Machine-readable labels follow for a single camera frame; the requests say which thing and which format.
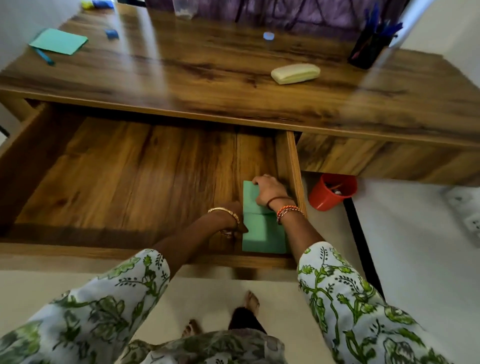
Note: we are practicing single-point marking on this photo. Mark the white power strip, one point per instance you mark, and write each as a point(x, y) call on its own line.
point(465, 213)

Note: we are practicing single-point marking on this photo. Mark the black trouser leg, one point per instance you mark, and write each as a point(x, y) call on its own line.
point(245, 320)

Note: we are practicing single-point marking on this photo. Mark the black mesh pen holder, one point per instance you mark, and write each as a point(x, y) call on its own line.
point(369, 48)

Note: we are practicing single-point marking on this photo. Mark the orange bucket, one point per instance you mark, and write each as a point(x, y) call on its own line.
point(326, 198)

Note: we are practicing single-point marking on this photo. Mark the bunch of blue pens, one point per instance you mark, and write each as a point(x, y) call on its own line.
point(373, 18)

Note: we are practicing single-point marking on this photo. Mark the small round blue tape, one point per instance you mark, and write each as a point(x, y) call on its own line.
point(268, 36)

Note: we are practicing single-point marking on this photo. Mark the yellow and blue highlighter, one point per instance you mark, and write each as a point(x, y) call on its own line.
point(97, 3)

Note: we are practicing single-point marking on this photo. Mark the purple patterned curtain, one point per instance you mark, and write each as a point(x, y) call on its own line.
point(262, 11)

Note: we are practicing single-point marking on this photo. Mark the small blue eraser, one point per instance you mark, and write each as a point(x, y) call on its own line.
point(111, 33)

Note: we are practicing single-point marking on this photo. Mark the person's right hand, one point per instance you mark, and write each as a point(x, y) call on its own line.
point(272, 189)

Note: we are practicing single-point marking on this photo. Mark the green sticky notes pad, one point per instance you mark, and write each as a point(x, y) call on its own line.
point(249, 195)
point(262, 236)

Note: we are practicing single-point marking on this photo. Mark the wooden desk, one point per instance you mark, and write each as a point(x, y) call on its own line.
point(187, 75)

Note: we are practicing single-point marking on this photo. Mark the person's right forearm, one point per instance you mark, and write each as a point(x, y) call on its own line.
point(300, 236)

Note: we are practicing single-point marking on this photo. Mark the person's left forearm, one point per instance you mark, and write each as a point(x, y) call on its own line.
point(191, 243)

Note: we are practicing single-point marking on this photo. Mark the right floral white green sleeve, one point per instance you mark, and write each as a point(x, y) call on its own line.
point(360, 311)

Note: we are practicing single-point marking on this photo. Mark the person's left hand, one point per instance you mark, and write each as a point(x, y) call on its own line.
point(240, 221)

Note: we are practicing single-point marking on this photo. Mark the clear container pink lid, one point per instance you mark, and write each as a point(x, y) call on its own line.
point(185, 7)

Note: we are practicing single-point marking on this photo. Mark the teal grey marker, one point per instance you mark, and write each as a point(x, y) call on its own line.
point(44, 57)

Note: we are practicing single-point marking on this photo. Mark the teal paper sheet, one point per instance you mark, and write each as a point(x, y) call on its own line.
point(58, 41)

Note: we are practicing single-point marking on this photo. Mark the floral white green dress front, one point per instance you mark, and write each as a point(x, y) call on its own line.
point(210, 348)

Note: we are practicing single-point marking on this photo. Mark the left floral white green sleeve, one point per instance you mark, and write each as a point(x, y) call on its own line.
point(93, 311)

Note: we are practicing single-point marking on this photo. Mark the gold bangle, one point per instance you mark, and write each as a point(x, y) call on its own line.
point(225, 210)

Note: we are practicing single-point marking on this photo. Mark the yellow pencil case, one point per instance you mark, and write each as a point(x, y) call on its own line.
point(296, 74)

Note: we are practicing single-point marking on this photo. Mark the floral white green sleeve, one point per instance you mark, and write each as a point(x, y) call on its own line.
point(360, 311)
point(93, 311)

